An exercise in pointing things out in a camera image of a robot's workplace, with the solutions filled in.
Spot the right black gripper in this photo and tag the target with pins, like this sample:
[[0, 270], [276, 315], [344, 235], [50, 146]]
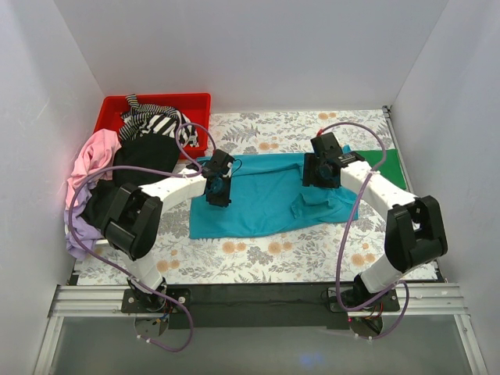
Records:
[[313, 178]]

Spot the lavender t shirt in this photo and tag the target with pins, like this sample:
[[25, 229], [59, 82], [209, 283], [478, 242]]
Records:
[[85, 232]]

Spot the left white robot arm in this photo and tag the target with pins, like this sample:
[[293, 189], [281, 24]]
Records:
[[132, 221]]

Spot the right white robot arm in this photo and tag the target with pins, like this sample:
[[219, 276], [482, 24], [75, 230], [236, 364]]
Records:
[[414, 229]]

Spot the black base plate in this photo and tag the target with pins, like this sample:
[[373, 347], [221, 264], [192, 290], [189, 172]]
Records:
[[254, 306]]

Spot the red plastic bin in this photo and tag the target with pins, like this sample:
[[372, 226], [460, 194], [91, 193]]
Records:
[[196, 106]]

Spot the black white striped shirt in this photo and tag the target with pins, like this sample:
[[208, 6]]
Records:
[[144, 118]]

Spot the floral patterned table mat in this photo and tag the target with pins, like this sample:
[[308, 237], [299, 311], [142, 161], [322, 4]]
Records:
[[306, 255]]

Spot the teal t shirt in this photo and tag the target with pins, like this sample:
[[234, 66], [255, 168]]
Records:
[[267, 197]]

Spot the pink t shirt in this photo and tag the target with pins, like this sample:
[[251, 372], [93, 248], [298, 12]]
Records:
[[97, 153]]

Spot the aluminium mounting rail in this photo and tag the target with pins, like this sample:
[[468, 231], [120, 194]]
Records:
[[105, 301]]

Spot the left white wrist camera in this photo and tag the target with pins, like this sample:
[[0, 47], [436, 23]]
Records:
[[228, 170]]

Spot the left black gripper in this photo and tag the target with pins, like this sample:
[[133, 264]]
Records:
[[217, 195]]

